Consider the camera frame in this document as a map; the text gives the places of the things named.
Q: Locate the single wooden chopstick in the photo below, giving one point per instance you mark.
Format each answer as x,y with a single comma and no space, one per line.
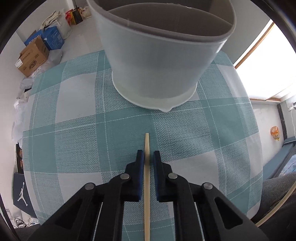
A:
147,185

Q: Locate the dark yellow box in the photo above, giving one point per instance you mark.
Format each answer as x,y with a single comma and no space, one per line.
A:
77,16

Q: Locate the white plastic bag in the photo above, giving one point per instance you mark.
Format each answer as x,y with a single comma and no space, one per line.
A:
54,56

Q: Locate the white grey utensil holder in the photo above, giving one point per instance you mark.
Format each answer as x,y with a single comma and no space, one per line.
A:
157,64

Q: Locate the beige tote bag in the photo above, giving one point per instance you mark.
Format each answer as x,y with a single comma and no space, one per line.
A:
52,18

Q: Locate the red yellow snack bag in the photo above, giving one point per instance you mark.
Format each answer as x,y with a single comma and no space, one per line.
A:
69,17

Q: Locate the teal checked tablecloth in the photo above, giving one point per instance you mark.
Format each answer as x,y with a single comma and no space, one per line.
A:
81,143

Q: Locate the white parcel bag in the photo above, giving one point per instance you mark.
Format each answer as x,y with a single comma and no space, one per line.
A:
23,96

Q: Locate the blue cardboard box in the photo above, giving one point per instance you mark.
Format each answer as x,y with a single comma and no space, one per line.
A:
52,38

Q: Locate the blue cushioned bench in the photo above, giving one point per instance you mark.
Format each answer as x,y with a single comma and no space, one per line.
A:
279,157

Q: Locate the wooden window frame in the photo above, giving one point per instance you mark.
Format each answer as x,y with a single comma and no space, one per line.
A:
266,99

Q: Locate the brown cardboard box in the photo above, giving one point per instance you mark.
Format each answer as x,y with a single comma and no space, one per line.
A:
31,58

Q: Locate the person's grey trouser leg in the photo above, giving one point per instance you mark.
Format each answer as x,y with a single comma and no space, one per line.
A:
277,192
27,233

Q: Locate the small orange ornament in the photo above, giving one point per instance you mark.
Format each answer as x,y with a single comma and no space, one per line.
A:
275,133

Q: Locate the dark blue shoebox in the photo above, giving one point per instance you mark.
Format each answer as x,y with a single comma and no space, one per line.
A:
22,192

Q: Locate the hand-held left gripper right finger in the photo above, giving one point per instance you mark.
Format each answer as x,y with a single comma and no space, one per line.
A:
156,176

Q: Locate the white shopping bag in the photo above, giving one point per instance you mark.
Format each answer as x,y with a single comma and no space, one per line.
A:
64,27

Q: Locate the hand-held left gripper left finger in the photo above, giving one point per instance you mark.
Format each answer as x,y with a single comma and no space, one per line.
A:
141,166

